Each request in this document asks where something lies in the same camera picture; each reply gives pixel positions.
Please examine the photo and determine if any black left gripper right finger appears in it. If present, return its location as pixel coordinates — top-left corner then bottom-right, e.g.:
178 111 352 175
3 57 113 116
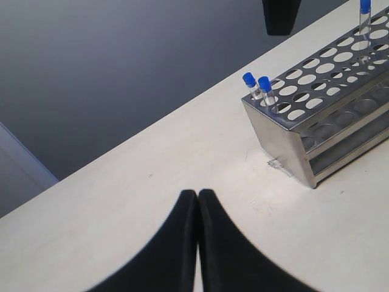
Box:
198 189 315 291

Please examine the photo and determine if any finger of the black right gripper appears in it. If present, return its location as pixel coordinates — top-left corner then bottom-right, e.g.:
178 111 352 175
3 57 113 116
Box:
262 0 301 36

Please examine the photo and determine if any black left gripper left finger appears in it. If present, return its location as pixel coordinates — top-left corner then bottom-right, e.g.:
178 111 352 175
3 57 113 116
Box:
90 190 198 291

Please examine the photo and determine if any blue capped tube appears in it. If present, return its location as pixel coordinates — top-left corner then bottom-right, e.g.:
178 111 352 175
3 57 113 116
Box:
258 76 276 106
243 72 263 100
359 0 371 50

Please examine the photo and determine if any stainless steel test tube rack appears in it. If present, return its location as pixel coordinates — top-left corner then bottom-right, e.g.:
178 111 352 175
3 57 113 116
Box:
242 9 388 188

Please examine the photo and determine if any small clear plastic scrap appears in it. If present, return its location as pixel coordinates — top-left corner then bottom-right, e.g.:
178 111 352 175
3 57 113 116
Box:
267 159 283 169

